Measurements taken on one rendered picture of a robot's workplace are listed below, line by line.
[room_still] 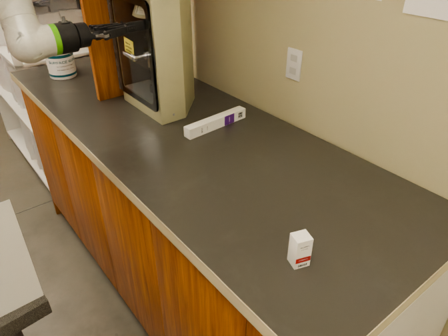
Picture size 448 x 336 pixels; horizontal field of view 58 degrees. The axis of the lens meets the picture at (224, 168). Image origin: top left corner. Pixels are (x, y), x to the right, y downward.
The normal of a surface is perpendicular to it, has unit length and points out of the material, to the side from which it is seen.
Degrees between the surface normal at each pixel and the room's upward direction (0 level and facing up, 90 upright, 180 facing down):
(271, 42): 90
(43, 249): 0
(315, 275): 0
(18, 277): 90
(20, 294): 90
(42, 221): 0
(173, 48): 90
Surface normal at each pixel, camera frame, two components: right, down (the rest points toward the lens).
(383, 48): -0.79, 0.33
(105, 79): 0.62, 0.42
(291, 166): 0.00, -0.84
